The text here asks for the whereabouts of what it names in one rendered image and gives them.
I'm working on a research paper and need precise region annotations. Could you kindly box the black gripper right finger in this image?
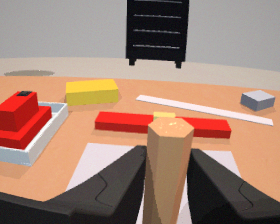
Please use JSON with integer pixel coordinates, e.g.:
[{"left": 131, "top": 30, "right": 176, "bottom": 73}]
[{"left": 187, "top": 148, "right": 280, "bottom": 224}]

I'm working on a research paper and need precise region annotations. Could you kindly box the yellow rectangular block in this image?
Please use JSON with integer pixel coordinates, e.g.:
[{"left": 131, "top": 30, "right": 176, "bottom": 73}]
[{"left": 65, "top": 79, "right": 119, "bottom": 105}]

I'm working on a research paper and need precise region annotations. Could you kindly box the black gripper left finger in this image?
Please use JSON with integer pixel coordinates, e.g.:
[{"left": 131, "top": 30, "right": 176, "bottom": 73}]
[{"left": 0, "top": 145, "right": 147, "bottom": 224}]

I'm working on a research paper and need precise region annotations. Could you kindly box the white flat bar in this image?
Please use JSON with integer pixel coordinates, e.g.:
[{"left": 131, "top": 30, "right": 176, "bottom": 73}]
[{"left": 136, "top": 95, "right": 273, "bottom": 127}]

